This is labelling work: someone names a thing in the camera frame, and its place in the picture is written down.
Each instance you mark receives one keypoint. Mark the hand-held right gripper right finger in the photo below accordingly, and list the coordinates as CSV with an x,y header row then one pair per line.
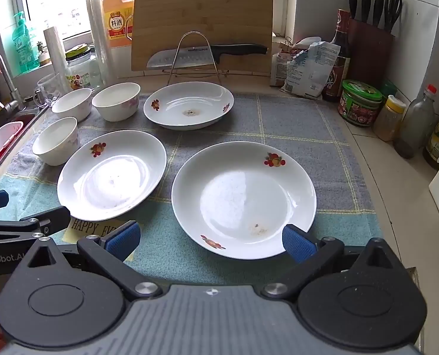
x,y
297,246

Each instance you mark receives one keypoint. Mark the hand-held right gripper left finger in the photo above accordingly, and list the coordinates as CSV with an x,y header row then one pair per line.
x,y
123,238

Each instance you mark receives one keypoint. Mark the white fruit print plate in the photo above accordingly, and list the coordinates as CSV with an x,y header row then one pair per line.
x,y
112,177
241,199
189,105

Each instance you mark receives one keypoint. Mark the white floral bowl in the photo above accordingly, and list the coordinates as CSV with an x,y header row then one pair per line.
x,y
117,105
56,144
73,107

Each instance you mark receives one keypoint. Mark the white plastic basin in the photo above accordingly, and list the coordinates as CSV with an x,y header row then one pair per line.
x,y
1,140

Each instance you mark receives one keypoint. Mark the stainless steel sink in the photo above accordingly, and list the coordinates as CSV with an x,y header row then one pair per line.
x,y
38,114

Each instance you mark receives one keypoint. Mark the grey checked towel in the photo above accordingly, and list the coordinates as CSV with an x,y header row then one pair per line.
x,y
297,129

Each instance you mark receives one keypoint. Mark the steel faucet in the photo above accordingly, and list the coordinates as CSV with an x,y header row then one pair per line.
x,y
5,75

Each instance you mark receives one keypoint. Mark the clear glass mug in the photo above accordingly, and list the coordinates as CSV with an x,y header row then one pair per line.
x,y
51,88

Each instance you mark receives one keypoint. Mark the glass jar green lid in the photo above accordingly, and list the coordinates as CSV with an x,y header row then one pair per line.
x,y
84,72

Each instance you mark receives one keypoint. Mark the green lid sauce jar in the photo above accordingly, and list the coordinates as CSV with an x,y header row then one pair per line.
x,y
358,107

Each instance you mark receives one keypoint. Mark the yellow lid spice jar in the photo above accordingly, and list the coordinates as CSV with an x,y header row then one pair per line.
x,y
387,122

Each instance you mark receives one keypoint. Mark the green dish soap bottle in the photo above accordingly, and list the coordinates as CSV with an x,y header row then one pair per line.
x,y
25,48

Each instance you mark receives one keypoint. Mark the white plastic bag roll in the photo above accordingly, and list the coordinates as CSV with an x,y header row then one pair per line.
x,y
54,55

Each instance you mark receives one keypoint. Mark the clear bottle red cap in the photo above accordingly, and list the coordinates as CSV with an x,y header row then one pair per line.
x,y
415,125

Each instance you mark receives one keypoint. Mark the white printed bag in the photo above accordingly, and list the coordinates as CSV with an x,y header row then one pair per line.
x,y
308,74

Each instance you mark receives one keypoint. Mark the red and white bag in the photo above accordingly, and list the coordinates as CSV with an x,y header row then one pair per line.
x,y
278,66

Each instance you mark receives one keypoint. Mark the small green lid jar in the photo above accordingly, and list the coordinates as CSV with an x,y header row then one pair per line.
x,y
389,89

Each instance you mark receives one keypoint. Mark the clear plastic cup stack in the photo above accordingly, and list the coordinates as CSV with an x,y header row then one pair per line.
x,y
97,33

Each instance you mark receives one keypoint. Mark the black binder clip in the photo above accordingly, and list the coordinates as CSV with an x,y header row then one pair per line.
x,y
289,43

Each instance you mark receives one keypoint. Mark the dark red knife block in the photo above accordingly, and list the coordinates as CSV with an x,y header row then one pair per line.
x,y
371,55

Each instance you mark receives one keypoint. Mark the dark soy sauce bottle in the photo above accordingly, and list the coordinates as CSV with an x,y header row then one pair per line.
x,y
343,44

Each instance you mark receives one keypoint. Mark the window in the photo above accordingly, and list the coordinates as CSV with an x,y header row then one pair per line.
x,y
64,3

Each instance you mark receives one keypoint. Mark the yellow liquid plastic jug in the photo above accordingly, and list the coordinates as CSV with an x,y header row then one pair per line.
x,y
117,7

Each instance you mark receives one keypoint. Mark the bamboo cutting board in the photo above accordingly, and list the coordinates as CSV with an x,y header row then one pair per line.
x,y
204,14

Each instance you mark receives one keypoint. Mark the black kitchen scissors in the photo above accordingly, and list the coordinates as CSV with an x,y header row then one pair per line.
x,y
391,14

